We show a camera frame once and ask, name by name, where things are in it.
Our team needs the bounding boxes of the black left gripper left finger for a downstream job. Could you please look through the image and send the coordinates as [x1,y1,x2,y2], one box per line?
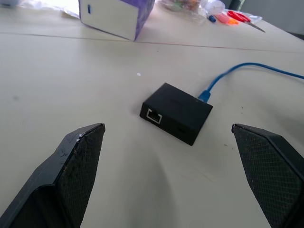
[0,123,106,228]

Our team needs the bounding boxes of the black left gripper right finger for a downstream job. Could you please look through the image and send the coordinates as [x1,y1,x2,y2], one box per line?
[231,123,304,228]

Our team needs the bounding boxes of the small black network box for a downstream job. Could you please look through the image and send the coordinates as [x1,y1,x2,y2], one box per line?
[139,82,213,146]

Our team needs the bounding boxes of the white and purple box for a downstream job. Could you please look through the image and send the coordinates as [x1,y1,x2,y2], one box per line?
[78,0,156,41]

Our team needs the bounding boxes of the clear plastic bag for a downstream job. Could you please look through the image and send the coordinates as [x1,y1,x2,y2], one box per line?
[158,0,226,24]

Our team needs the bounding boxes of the blue Ethernet cable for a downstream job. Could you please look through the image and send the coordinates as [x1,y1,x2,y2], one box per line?
[198,62,304,103]

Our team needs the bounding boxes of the red handled scissors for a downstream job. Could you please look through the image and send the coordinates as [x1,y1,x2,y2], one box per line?
[227,10,266,33]

